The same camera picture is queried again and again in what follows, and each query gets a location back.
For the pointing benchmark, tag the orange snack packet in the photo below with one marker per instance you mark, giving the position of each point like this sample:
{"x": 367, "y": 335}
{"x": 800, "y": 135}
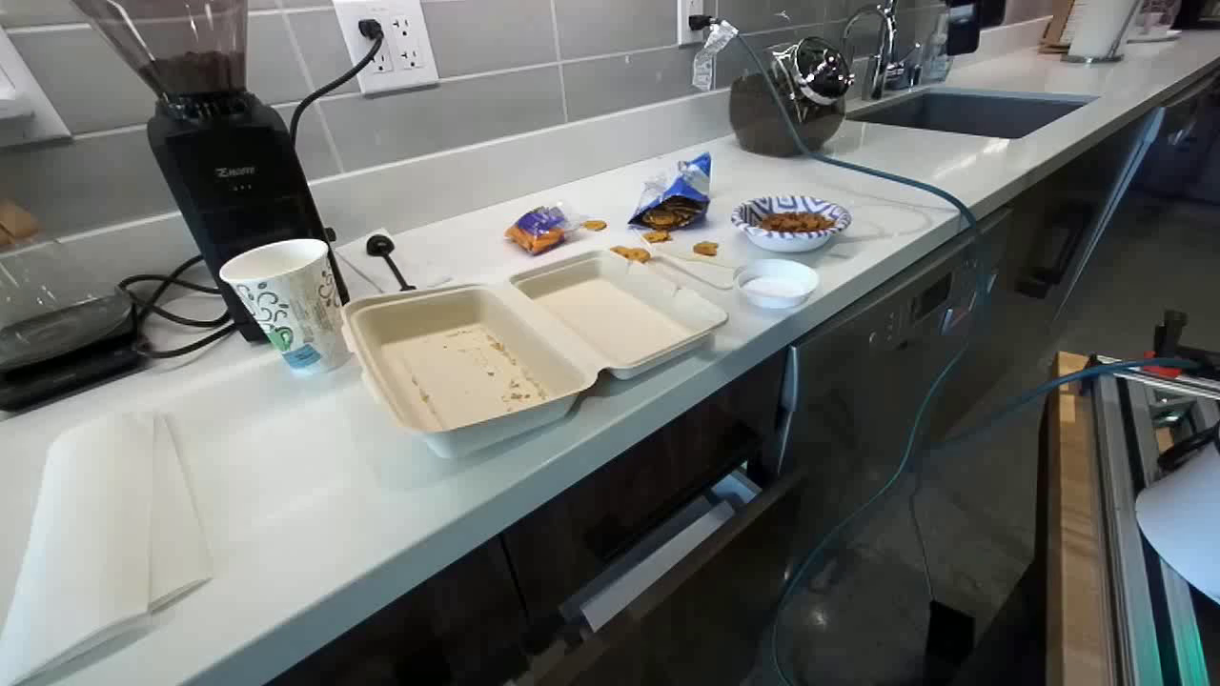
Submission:
{"x": 541, "y": 229}

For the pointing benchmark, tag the beige clamshell food container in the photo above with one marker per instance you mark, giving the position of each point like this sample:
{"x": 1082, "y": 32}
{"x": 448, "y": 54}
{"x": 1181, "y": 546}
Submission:
{"x": 471, "y": 369}

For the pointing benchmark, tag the blue snack bag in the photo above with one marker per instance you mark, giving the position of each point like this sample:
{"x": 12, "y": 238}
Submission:
{"x": 672, "y": 192}

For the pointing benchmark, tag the brown snack pile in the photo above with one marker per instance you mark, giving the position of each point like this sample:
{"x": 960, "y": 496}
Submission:
{"x": 800, "y": 224}

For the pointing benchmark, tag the small brown cookie piece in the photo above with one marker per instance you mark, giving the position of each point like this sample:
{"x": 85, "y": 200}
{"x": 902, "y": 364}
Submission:
{"x": 658, "y": 236}
{"x": 593, "y": 227}
{"x": 703, "y": 248}

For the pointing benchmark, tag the small white round lid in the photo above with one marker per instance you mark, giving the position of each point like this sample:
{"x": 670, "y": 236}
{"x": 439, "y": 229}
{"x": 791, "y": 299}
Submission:
{"x": 778, "y": 284}

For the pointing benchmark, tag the blue patterned bowl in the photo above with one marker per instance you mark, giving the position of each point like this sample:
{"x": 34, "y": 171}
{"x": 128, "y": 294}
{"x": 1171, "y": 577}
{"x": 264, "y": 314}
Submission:
{"x": 791, "y": 238}

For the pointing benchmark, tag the dark wood drawer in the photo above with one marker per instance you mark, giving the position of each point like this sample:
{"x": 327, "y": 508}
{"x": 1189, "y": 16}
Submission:
{"x": 661, "y": 560}

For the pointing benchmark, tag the black measuring scoop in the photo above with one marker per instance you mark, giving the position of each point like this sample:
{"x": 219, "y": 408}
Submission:
{"x": 378, "y": 242}

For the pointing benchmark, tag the stainless dishwasher front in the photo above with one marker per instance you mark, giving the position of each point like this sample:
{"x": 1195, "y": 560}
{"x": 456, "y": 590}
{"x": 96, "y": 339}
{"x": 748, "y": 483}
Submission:
{"x": 892, "y": 369}

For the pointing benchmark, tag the white printed paper cup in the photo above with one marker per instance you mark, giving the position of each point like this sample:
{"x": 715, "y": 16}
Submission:
{"x": 292, "y": 299}

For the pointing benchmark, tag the chrome faucet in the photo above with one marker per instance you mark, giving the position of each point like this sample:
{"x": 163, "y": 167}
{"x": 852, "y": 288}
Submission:
{"x": 886, "y": 45}

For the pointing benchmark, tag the black coffee grinder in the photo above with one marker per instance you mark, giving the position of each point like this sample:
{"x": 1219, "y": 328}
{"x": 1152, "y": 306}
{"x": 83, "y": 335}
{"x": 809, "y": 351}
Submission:
{"x": 236, "y": 176}

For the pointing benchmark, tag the steel sink basin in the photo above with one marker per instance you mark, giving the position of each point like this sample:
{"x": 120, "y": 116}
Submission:
{"x": 974, "y": 111}

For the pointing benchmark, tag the black kitchen scale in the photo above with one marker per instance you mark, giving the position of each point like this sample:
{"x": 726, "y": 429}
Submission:
{"x": 62, "y": 345}

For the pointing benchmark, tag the folded white paper towel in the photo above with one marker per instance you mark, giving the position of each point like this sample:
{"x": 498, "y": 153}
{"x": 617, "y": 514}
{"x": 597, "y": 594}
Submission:
{"x": 91, "y": 534}

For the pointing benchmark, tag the white paper towel roll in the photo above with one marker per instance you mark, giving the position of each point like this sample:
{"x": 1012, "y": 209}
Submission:
{"x": 1099, "y": 29}

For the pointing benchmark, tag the white curved sheet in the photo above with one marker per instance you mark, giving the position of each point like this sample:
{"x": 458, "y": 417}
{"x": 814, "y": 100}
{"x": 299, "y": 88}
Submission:
{"x": 1189, "y": 519}

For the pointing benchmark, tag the small white wall outlet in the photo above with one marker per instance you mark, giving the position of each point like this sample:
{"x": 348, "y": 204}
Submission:
{"x": 692, "y": 20}

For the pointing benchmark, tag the aluminium robot table frame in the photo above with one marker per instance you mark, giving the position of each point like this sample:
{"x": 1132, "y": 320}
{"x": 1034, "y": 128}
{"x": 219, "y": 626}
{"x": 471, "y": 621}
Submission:
{"x": 1082, "y": 534}

